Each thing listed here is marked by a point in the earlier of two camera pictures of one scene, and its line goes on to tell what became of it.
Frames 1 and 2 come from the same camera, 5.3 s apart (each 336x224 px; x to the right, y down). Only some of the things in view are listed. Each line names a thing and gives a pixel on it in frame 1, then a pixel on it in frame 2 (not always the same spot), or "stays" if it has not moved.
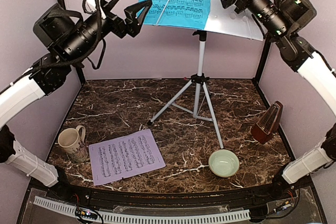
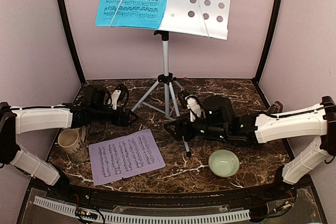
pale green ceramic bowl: x=223 y=163 stays
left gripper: x=132 y=24 -> x=124 y=123
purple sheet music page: x=124 y=157 stays
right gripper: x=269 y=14 -> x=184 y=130
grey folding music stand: x=221 y=20 -> x=195 y=3
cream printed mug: x=70 y=140 stays
